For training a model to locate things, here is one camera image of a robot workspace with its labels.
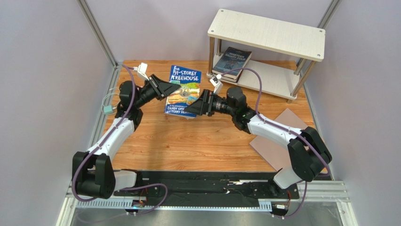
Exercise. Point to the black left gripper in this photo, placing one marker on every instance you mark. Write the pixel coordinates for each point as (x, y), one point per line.
(162, 88)

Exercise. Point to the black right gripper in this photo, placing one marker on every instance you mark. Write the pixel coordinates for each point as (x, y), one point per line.
(209, 103)

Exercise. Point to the blue 91-storey treehouse book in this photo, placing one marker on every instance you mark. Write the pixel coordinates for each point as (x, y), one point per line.
(189, 81)

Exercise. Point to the black 169-storey treehouse book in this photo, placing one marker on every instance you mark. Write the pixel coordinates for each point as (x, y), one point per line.
(226, 78)

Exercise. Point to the Nineteen Eighty-Four book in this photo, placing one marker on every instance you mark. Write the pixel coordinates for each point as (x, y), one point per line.
(232, 58)

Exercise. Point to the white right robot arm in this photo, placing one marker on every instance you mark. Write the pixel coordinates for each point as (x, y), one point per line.
(307, 152)

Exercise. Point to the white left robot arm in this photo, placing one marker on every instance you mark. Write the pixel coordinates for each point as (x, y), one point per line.
(92, 173)

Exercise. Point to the white two-tier shelf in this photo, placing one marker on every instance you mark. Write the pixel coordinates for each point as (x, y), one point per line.
(304, 42)

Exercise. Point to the brown paper file folder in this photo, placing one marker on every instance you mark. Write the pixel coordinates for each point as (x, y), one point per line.
(271, 142)

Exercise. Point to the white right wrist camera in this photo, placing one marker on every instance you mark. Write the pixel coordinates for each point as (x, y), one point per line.
(215, 80)

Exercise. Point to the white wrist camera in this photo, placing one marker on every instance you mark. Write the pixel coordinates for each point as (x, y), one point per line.
(215, 80)
(141, 71)

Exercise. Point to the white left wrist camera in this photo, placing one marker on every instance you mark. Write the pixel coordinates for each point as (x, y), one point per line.
(141, 71)

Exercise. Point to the teal charger with cable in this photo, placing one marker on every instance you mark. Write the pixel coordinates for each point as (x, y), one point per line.
(109, 109)

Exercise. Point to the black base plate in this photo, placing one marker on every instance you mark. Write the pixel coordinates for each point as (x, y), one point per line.
(203, 188)

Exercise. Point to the aluminium rail frame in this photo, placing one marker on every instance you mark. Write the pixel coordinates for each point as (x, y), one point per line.
(94, 179)

